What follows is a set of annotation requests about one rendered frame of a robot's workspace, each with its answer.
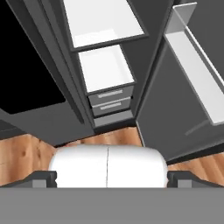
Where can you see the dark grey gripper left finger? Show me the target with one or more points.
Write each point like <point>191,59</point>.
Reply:
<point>43,176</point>

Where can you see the large white fridge shelf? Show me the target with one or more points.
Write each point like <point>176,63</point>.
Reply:
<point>99,20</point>

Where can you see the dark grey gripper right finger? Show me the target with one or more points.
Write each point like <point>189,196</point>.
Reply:
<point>180,176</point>

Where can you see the dark grey cabinet, black panel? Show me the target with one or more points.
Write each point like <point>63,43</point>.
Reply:
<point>29,58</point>

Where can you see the grey fridge door shelf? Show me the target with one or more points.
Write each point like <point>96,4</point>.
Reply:
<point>198,75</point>

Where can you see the dark grey fridge door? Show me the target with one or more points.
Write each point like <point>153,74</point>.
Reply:
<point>166,102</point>

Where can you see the grey fridge drawer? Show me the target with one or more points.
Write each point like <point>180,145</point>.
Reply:
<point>128,92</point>
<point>126,105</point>

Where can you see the white rounded cylinder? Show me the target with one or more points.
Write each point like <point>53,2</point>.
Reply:
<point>108,166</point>

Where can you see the dark grey fridge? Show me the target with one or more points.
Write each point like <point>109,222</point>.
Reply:
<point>73,87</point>

